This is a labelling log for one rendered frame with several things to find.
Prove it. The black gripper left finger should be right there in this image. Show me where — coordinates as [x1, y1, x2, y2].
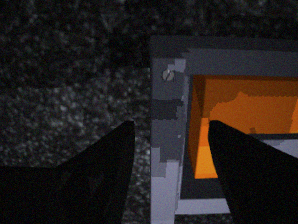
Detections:
[0, 121, 135, 224]

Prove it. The orange l-shaped part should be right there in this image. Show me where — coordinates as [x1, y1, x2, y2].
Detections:
[188, 74, 298, 179]

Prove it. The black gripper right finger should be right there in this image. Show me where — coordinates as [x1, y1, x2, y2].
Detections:
[208, 120, 298, 224]

